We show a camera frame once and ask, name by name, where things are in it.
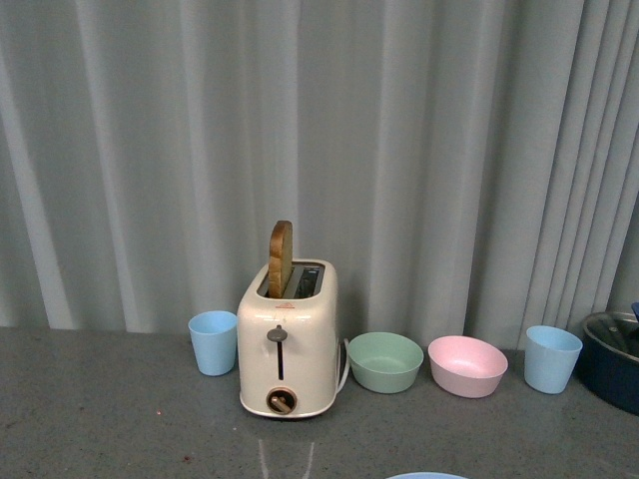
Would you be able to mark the light blue plate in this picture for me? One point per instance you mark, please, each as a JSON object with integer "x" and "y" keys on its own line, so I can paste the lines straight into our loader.
{"x": 426, "y": 475}

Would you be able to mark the brown bread slice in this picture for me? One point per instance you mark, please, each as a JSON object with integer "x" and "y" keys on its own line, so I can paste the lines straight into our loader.
{"x": 281, "y": 258}

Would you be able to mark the cream white toaster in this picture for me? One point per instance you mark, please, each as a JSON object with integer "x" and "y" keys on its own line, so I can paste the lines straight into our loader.
{"x": 289, "y": 350}

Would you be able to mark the green bowl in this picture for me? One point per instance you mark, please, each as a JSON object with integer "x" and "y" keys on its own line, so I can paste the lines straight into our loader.
{"x": 384, "y": 362}

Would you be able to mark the light blue cup behind toaster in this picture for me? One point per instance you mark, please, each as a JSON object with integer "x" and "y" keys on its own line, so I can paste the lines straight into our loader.
{"x": 214, "y": 338}

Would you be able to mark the grey curtain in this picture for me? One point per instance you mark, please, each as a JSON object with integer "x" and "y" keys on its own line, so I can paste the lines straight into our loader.
{"x": 467, "y": 166}

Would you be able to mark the pink bowl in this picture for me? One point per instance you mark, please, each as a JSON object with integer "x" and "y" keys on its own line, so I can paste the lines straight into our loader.
{"x": 466, "y": 366}

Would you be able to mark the light blue cup near pot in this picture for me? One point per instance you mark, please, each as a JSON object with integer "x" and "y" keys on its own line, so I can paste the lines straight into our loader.
{"x": 550, "y": 357}

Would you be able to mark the dark blue saucepan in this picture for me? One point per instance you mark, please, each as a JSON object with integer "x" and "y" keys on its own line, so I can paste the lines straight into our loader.
{"x": 612, "y": 378}

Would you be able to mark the glass pot lid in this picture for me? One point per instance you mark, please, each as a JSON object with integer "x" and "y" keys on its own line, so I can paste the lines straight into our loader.
{"x": 615, "y": 331}

